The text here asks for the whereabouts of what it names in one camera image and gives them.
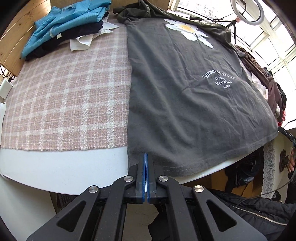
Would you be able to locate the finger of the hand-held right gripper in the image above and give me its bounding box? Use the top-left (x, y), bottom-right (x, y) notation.
top-left (277, 126), bottom-right (296, 144)

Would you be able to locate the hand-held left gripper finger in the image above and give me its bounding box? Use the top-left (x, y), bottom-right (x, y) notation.
top-left (146, 153), bottom-right (266, 241)
top-left (26, 152), bottom-right (147, 241)

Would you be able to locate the grey daisy print t-shirt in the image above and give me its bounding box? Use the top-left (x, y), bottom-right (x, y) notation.
top-left (113, 0), bottom-right (278, 178)

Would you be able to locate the person's right hand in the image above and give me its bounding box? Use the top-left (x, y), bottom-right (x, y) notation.
top-left (287, 148), bottom-right (296, 173)

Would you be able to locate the pink garment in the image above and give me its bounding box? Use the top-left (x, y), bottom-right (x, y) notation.
top-left (276, 109), bottom-right (287, 126)

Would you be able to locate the white lace cloth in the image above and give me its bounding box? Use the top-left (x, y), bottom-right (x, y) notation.
top-left (261, 141), bottom-right (277, 200)

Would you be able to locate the black garment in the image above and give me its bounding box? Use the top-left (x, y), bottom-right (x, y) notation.
top-left (264, 67), bottom-right (287, 109)

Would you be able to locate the black bag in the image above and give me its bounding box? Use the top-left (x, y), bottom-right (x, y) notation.
top-left (224, 148), bottom-right (264, 188)

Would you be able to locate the cream garment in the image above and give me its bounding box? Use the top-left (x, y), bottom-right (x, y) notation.
top-left (243, 67), bottom-right (270, 100)

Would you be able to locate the brown garment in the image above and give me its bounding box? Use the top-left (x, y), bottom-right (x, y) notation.
top-left (233, 44), bottom-right (281, 109)

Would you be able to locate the pink plaid blanket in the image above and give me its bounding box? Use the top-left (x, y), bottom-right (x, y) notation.
top-left (1, 20), bottom-right (133, 152)

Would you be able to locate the dark navy garment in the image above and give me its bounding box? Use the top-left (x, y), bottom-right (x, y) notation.
top-left (25, 14), bottom-right (109, 62)

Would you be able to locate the white power strip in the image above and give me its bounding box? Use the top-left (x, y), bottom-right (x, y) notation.
top-left (0, 77), bottom-right (14, 100)

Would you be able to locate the light wooden board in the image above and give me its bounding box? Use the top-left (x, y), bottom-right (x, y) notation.
top-left (109, 0), bottom-right (171, 11)

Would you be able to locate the blue striped shirt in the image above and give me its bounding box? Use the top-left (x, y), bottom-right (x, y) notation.
top-left (21, 0), bottom-right (112, 59)

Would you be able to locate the pine wood panel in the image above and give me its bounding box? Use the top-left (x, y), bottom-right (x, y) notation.
top-left (0, 0), bottom-right (51, 75)

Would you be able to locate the white ring light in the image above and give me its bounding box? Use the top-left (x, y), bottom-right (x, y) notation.
top-left (230, 0), bottom-right (265, 26)

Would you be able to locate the black cable with inline switch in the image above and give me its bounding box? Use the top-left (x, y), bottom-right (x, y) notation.
top-left (188, 13), bottom-right (234, 24)

